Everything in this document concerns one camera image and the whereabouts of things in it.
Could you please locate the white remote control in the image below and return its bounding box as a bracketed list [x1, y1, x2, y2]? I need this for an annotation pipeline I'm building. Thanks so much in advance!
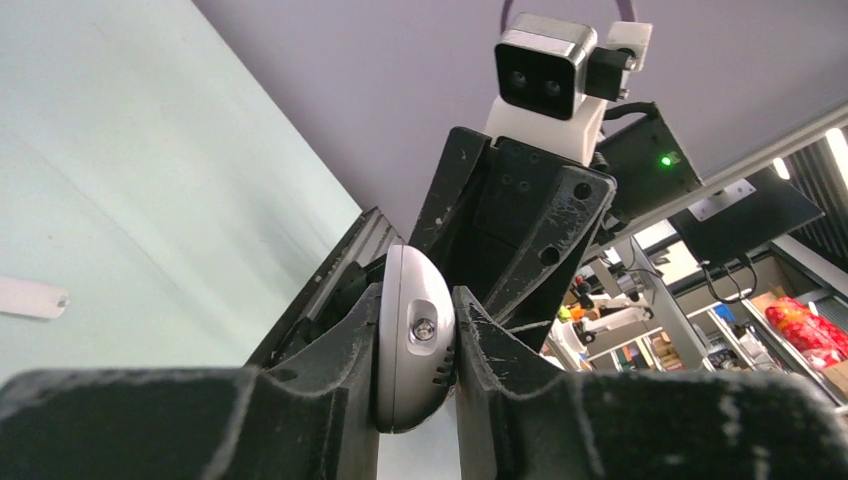
[374, 243, 460, 480]

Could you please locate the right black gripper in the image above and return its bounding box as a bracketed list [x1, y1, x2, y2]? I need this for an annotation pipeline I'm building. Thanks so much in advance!
[408, 127, 617, 352]

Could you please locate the white battery cover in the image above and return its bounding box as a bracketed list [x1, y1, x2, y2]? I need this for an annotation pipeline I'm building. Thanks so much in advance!
[1, 276, 70, 320]

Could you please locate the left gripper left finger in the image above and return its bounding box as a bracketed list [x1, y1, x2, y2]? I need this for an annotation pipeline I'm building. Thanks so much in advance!
[1, 284, 381, 479]

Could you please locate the black monitor on stand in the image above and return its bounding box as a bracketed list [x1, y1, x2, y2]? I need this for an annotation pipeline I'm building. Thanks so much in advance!
[668, 167, 824, 305]

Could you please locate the red snack bag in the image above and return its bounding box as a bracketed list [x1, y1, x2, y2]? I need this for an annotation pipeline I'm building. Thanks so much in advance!
[765, 297, 847, 370]

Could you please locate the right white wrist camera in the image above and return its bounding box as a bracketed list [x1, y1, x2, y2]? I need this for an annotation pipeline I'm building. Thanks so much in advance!
[484, 13, 653, 166]

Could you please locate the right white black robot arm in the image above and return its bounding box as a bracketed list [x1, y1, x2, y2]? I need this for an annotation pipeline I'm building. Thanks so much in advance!
[410, 102, 701, 350]

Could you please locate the right aluminium frame rail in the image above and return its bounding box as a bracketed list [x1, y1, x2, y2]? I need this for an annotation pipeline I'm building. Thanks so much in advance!
[246, 208, 400, 368]

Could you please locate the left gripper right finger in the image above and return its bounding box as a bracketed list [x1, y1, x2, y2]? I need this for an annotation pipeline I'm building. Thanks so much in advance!
[453, 286, 847, 479]

